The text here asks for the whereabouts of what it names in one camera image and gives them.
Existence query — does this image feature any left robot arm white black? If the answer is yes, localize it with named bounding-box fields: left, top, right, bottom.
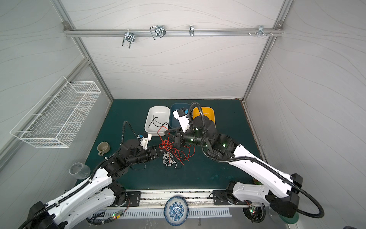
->
left=20, top=139, right=164, bottom=229

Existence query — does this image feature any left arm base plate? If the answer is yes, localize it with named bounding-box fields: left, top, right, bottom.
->
left=112, top=191, right=142, bottom=207

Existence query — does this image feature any metal hook clamp middle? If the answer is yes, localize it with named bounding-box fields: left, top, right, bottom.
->
left=149, top=25, right=166, bottom=40

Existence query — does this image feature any white plastic bin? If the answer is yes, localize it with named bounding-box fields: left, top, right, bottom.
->
left=144, top=106, right=170, bottom=136

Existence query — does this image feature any black cable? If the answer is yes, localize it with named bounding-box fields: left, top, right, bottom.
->
left=148, top=115, right=169, bottom=128

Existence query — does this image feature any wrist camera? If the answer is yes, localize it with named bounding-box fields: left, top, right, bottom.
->
left=173, top=108, right=190, bottom=133
left=137, top=134, right=152, bottom=150

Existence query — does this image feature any yellow plastic bin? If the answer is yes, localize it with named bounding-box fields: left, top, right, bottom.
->
left=193, top=107, right=216, bottom=127

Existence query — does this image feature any white cable tangle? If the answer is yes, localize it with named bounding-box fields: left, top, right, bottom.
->
left=161, top=151, right=178, bottom=169

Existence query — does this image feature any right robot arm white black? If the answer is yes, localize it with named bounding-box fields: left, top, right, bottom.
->
left=165, top=117, right=325, bottom=219

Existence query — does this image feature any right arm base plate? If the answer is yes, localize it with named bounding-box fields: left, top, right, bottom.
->
left=209, top=190, right=252, bottom=206

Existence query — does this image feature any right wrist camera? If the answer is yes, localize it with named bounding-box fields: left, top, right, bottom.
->
left=173, top=108, right=190, bottom=133

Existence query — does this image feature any metal bracket right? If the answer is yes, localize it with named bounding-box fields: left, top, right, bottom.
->
left=248, top=25, right=273, bottom=37

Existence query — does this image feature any blue plastic bin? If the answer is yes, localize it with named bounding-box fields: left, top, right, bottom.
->
left=168, top=102, right=192, bottom=129

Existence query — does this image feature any clear plastic cup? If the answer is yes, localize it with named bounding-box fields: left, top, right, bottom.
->
left=69, top=162, right=91, bottom=180

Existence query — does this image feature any white wire basket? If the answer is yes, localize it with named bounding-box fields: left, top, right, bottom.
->
left=10, top=76, right=101, bottom=148

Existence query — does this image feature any metal hook small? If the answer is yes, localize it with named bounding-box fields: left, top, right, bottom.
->
left=188, top=25, right=194, bottom=37

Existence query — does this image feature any olive green mug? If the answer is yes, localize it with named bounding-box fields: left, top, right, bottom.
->
left=97, top=142, right=111, bottom=156

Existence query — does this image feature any red cable tangle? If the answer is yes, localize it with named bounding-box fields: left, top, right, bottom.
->
left=158, top=124, right=196, bottom=165

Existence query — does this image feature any metal hook clamp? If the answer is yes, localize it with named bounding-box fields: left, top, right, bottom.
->
left=122, top=31, right=135, bottom=49
left=149, top=25, right=166, bottom=40

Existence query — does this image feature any jar with green lid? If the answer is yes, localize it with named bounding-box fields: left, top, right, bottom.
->
left=269, top=207, right=299, bottom=225

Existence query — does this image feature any metal hook clamp left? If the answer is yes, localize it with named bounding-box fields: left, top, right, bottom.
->
left=122, top=31, right=135, bottom=49

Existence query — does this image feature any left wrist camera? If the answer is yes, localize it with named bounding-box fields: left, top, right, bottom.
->
left=137, top=134, right=152, bottom=150

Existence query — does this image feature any aluminium crossbar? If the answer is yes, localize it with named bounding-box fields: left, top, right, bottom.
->
left=64, top=27, right=285, bottom=37

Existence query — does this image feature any blue white patterned plate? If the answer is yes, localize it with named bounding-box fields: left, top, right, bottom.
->
left=164, top=196, right=189, bottom=226

